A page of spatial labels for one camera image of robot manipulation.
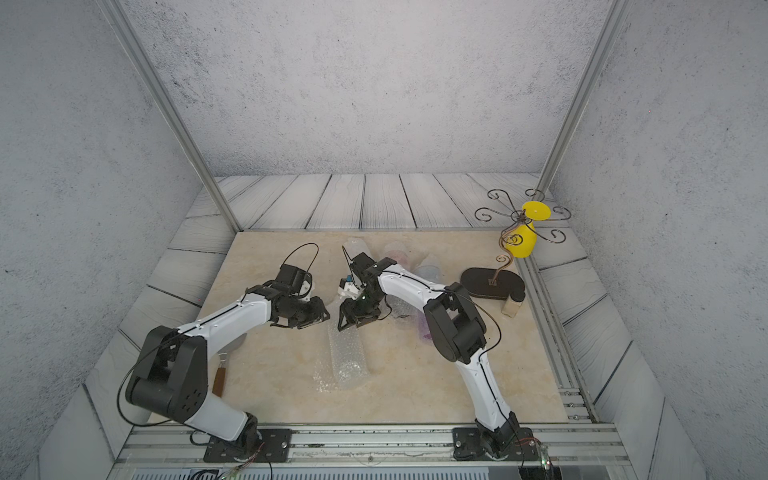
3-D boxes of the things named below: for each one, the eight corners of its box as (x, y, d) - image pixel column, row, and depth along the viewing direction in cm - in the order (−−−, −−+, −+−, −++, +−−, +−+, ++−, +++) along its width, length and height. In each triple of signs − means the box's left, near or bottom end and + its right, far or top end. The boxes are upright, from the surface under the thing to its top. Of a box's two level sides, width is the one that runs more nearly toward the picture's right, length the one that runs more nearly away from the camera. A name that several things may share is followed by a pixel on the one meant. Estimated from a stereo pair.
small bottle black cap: (503, 317, 96) (511, 303, 89) (500, 304, 99) (507, 290, 93) (519, 317, 96) (528, 303, 89) (515, 304, 99) (523, 290, 93)
